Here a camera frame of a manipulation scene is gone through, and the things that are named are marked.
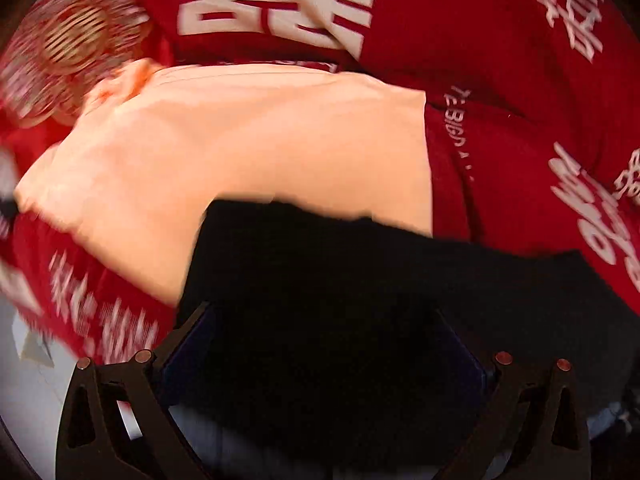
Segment red printed bed sheet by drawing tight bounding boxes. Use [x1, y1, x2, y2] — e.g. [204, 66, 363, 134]
[0, 95, 640, 366]

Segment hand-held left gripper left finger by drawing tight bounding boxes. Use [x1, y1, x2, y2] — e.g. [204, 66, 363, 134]
[55, 302, 217, 480]

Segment red printed quilt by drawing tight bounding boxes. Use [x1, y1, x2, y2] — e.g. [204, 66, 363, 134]
[120, 0, 640, 196]

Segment red embroidered pillow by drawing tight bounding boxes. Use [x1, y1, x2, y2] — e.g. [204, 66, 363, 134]
[0, 0, 161, 128]

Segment cream cloth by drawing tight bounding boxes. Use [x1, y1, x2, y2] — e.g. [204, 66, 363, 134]
[14, 57, 434, 311]

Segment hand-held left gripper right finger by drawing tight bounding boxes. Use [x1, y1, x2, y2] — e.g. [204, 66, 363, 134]
[434, 309, 594, 480]

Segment black pants with grey lining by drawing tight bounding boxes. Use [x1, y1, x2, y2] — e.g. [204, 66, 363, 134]
[170, 199, 640, 468]

